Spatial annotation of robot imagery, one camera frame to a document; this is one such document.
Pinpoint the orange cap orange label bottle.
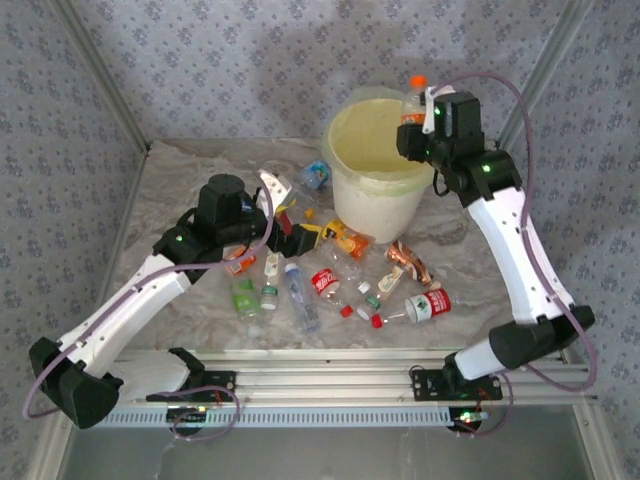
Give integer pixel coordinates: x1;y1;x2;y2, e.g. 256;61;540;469
401;74;430;127

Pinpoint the red label red cap bottle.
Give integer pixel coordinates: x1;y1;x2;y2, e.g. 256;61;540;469
309;267;355;319

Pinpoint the clear crushed plastic bottle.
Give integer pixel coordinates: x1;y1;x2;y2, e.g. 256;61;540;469
322;244;364;289

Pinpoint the yellow orange juice bottle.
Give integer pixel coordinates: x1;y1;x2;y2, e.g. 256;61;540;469
321;218;375;261

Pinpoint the tall clear blue cap bottle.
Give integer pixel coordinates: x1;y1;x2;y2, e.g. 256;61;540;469
283;262;322;335

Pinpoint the small green label bottle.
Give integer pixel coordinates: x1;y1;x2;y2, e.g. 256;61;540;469
258;282;280;312
355;280;385;321

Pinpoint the bright green label bottle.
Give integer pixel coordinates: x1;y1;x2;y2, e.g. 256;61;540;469
228;278;262;322

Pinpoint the beige brown label bottle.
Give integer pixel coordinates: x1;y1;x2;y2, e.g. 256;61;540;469
375;266;405;301

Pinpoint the copper foil wrapper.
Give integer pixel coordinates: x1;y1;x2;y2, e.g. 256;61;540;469
385;238;437;290

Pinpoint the red white label water bottle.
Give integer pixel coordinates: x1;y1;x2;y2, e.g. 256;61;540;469
370;287;453;330

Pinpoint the white ribbed plastic bin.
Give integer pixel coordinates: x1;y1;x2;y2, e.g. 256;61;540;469
327;89;436;245

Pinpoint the colourful blue label clear bottle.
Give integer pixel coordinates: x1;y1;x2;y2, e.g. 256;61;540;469
298;158;334;192

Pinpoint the small black controller board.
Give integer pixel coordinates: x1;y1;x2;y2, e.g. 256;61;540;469
166;405;211;435
446;407;490;435

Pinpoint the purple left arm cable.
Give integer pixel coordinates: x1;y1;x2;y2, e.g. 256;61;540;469
22;187;276;420

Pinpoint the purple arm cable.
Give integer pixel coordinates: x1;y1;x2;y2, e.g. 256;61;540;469
22;187;276;420
429;72;599;392

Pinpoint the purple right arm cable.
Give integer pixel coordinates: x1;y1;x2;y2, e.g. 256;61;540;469
429;72;599;392

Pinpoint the aluminium table side rail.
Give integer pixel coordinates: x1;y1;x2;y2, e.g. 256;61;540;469
27;142;153;480

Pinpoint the aluminium frame post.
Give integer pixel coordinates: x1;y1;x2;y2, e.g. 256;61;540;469
49;0;154;154
497;0;597;149

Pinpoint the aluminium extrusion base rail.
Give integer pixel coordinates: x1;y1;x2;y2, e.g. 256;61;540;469
117;346;599;407

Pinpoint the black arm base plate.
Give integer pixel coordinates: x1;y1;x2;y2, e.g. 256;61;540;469
145;368;238;404
408;364;504;404

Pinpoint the purple controller cable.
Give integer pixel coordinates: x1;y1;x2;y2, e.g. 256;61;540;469
168;384;242;442
454;369;515;439

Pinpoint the grey slotted cable duct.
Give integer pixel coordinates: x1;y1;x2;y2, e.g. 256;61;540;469
97;402;484;430

